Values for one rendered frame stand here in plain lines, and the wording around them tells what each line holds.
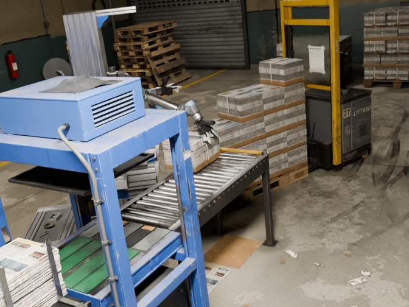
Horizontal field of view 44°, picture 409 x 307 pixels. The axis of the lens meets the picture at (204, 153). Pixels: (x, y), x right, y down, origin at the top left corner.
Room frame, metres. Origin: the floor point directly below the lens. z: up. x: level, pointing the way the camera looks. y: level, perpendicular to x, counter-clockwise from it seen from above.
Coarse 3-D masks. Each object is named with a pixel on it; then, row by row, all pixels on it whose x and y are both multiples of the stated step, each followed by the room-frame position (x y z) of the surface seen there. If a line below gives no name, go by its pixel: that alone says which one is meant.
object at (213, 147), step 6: (192, 132) 3.88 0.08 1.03; (198, 132) 3.86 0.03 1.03; (216, 132) 3.85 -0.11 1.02; (210, 138) 3.77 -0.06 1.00; (216, 138) 3.85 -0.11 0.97; (210, 144) 3.76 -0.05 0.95; (216, 144) 3.84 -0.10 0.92; (210, 150) 3.76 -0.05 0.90; (216, 150) 3.83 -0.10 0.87; (210, 156) 3.75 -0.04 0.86
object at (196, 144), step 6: (192, 138) 3.72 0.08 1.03; (198, 138) 3.70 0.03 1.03; (168, 144) 3.69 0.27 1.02; (192, 144) 3.57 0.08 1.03; (198, 144) 3.63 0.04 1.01; (168, 150) 3.69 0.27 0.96; (192, 150) 3.57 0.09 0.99; (198, 150) 3.63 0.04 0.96; (204, 150) 3.69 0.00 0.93; (168, 156) 3.71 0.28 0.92; (192, 156) 3.57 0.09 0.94; (198, 156) 3.62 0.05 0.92; (204, 156) 3.69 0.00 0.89; (168, 162) 3.71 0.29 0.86; (192, 162) 3.58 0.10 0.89; (198, 162) 3.61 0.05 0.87
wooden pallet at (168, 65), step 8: (168, 48) 11.28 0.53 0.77; (176, 48) 11.54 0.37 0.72; (152, 56) 10.69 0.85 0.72; (160, 56) 11.13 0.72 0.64; (168, 56) 11.38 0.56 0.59; (176, 56) 11.62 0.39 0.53; (152, 64) 10.74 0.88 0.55; (168, 64) 11.04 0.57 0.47; (176, 64) 11.29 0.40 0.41; (160, 72) 10.67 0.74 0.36; (168, 72) 11.12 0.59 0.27; (176, 72) 11.37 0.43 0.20; (184, 72) 11.61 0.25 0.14; (160, 80) 10.73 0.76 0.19; (168, 80) 11.00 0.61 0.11; (176, 80) 11.03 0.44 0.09
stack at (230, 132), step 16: (192, 128) 4.69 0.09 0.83; (224, 128) 4.57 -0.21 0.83; (240, 128) 4.65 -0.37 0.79; (256, 128) 4.77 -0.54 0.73; (272, 128) 4.88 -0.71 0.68; (224, 144) 4.53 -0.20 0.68; (256, 144) 4.75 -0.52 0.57; (272, 144) 4.88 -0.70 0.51; (272, 160) 4.86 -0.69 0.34; (288, 176) 4.98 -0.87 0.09
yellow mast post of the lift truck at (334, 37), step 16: (336, 0) 5.16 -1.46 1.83; (336, 16) 5.16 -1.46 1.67; (336, 32) 5.15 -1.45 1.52; (336, 48) 5.15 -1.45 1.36; (336, 64) 5.15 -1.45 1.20; (336, 80) 5.15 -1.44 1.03; (336, 96) 5.14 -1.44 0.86; (336, 112) 5.14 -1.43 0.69; (336, 128) 5.14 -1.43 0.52; (336, 144) 5.14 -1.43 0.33; (336, 160) 5.14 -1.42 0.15
